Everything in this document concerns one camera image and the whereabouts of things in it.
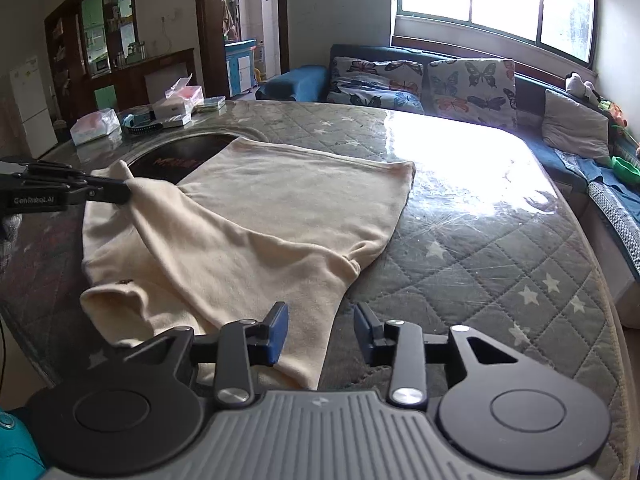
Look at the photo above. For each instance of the blue and white cabinet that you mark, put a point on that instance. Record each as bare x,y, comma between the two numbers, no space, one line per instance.
239,67

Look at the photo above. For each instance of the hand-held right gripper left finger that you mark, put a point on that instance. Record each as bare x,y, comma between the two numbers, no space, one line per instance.
278,334

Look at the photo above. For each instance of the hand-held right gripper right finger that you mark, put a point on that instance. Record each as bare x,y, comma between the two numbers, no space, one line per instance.
362,332

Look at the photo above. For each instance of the grey plain cushion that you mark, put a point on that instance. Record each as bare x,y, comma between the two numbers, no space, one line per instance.
575,125

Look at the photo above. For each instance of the teal plastic object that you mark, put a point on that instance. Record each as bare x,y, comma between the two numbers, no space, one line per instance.
17,445

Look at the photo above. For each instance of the teal small gadget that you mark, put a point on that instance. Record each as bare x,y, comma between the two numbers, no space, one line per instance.
135,119

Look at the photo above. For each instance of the flat white box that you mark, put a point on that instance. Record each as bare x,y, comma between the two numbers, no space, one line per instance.
176,121

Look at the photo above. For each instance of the beige knit shirt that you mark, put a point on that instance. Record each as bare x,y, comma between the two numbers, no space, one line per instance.
280,210

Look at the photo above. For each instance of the silver microwave oven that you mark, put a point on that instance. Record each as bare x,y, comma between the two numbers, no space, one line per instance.
101,66

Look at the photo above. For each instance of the white cardboard box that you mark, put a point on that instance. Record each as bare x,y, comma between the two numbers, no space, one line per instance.
172,107

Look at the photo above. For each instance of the black round cooktop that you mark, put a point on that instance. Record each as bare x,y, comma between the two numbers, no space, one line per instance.
180,157

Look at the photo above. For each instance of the dark wooden wall cabinet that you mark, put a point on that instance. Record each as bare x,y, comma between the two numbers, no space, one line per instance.
125,60

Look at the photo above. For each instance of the grey quilted star tablecloth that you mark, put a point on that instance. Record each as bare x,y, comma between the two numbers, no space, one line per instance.
475,260

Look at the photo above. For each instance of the clear bag of pink tissues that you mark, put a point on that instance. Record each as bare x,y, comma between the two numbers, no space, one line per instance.
95,127

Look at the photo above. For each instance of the blue cloth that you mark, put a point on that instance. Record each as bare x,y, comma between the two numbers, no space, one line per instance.
585,170

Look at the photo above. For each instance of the clear plastic pink box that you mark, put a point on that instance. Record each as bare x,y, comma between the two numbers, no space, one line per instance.
184,91

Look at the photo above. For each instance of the white refrigerator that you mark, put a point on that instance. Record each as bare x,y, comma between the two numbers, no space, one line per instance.
32,105

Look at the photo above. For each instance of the dark wooden door frame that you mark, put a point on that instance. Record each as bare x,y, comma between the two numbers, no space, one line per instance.
210,25

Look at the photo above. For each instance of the green plastic bowl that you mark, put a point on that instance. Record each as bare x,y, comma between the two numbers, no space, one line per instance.
627,170

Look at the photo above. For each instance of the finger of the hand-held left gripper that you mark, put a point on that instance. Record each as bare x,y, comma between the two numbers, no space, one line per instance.
55,169
110,192

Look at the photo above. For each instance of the butterfly print cushion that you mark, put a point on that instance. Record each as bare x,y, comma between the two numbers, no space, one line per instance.
472,90
375,82

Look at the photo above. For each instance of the blue sofa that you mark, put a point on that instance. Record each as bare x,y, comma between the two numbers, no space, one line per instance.
530,105

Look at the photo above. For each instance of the patterned sofa cover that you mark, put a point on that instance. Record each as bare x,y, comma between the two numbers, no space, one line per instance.
617,215

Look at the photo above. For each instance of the grey plush toy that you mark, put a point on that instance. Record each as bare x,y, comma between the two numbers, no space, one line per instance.
580,87

